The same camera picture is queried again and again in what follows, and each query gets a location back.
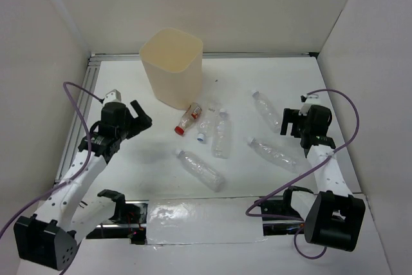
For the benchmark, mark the clear bottle blue cap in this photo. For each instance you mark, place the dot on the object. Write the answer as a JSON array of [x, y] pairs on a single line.
[[207, 121]]

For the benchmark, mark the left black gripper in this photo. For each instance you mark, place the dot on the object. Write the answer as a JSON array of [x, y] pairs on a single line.
[[141, 123]]

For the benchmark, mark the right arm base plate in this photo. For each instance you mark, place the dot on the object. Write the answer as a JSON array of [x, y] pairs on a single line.
[[286, 221]]

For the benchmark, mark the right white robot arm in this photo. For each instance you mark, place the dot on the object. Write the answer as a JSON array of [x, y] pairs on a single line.
[[331, 217]]

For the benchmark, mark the red cap labelled bottle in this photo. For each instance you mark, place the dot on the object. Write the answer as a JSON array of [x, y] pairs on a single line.
[[190, 116]]

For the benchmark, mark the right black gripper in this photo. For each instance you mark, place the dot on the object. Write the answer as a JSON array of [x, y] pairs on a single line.
[[290, 115]]

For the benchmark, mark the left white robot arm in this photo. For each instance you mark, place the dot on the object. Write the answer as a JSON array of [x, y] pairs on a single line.
[[51, 236]]

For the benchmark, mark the aluminium frame rail back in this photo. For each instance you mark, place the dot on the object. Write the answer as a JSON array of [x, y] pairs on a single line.
[[209, 55]]

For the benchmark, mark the aluminium frame rail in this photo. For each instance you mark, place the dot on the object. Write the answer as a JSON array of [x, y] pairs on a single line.
[[76, 132], [209, 55]]

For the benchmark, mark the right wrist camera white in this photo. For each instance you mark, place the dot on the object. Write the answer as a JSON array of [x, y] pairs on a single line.
[[308, 101]]

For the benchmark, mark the beige plastic bin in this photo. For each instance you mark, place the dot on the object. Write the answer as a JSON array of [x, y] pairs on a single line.
[[172, 60]]

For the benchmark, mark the aluminium frame rail left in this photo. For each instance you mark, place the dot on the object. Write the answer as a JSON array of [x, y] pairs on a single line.
[[76, 132]]

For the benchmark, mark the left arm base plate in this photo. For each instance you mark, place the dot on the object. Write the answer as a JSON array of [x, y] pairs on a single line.
[[131, 226]]

